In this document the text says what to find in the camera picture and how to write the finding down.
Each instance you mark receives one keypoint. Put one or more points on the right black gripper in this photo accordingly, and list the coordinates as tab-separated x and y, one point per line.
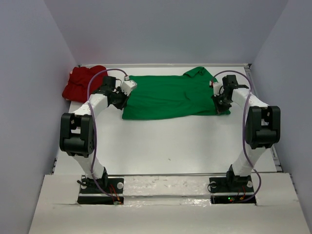
219	109

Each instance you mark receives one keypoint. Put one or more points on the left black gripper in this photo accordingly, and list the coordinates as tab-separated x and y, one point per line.
121	106

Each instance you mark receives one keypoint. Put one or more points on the green t-shirt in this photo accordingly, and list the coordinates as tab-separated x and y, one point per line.
165	97

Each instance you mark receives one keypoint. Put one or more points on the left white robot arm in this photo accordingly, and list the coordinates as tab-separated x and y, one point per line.
78	133

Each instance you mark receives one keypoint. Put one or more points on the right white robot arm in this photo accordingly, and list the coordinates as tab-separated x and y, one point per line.
260	131

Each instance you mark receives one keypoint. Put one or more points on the red t-shirt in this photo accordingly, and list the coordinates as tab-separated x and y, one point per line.
77	85

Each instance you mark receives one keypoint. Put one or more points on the white front cover board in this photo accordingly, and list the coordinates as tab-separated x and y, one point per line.
168	205

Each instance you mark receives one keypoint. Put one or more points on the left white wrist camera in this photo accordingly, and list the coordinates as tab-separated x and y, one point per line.
128	86

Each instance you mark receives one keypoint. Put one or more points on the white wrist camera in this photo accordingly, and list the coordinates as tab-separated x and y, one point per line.
128	86
217	87

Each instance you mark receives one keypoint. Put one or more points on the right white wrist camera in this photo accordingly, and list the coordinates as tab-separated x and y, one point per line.
217	87

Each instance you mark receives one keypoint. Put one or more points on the aluminium table frame rail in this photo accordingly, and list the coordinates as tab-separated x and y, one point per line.
199	122

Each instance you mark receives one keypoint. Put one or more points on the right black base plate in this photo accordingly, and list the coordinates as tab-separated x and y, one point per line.
224	191

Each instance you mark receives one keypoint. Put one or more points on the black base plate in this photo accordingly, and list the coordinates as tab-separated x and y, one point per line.
224	191
90	194

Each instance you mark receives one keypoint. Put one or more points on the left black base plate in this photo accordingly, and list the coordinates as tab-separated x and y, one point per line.
90	194

